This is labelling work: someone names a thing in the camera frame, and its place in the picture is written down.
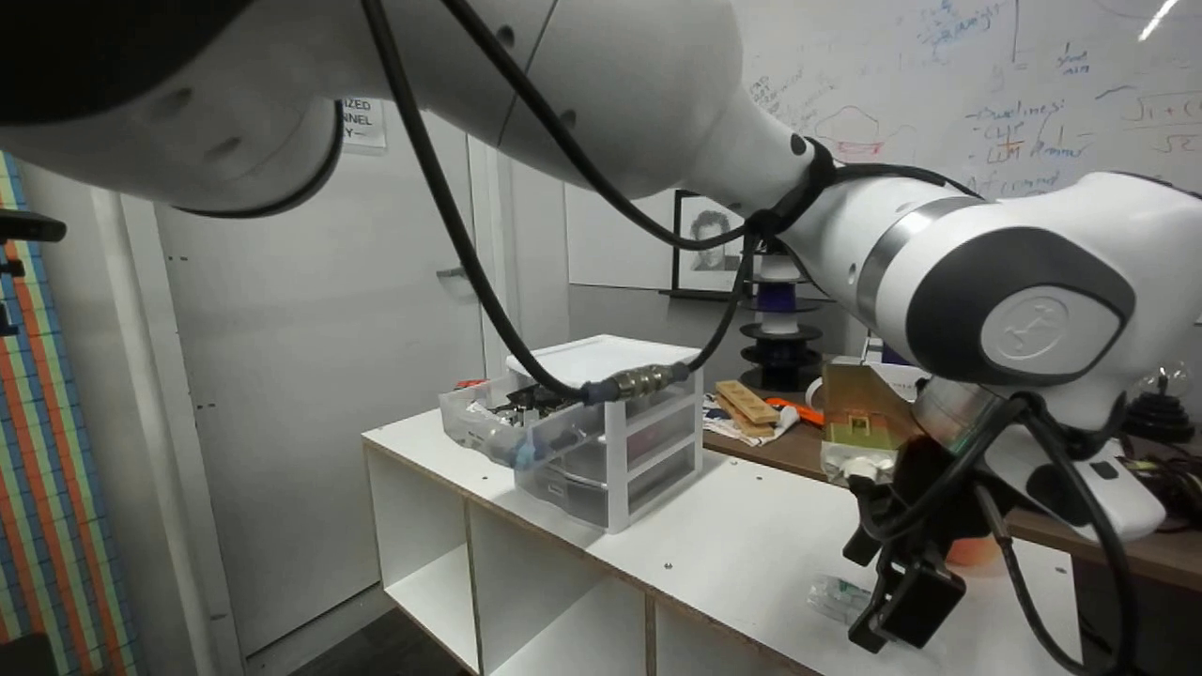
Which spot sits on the plush peach with leaf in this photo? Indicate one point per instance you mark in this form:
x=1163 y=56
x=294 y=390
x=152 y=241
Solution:
x=979 y=553

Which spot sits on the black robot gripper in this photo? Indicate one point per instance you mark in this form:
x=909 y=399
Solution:
x=939 y=500

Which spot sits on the black framed portrait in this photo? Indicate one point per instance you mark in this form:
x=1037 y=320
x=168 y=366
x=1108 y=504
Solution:
x=700 y=256

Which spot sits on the white open shelf table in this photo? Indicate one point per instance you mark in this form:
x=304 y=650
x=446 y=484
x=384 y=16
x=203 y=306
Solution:
x=700 y=552

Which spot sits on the wooden brush block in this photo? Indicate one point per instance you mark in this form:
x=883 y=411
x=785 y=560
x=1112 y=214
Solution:
x=750 y=403

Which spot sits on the white door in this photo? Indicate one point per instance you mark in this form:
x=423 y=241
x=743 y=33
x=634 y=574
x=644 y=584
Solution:
x=313 y=439

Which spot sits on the black stacked spool tower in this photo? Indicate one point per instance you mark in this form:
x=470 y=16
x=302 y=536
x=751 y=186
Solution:
x=783 y=345

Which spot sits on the brown wooden desk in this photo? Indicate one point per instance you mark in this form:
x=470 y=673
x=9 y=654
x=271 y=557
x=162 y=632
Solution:
x=774 y=454

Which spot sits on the black dome shaped device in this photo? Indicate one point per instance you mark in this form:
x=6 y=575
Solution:
x=1157 y=419

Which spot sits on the clear plastic drawer with parts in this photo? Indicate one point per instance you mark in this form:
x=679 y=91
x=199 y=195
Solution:
x=483 y=428

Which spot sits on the olive yellow camera mount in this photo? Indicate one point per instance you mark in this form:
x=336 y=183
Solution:
x=870 y=419

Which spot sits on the pile of small parts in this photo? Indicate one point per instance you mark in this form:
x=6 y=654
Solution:
x=531 y=403

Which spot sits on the colourful striped panel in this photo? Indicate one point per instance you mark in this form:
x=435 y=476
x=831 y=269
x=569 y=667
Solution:
x=50 y=529

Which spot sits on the wall whiteboard with writing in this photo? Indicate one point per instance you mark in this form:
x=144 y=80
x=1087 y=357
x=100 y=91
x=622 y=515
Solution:
x=1002 y=76

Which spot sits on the white drawer unit frame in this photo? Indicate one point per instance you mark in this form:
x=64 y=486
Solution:
x=615 y=484

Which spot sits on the black horizontal bar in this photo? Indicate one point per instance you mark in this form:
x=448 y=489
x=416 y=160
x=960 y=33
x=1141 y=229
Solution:
x=33 y=229

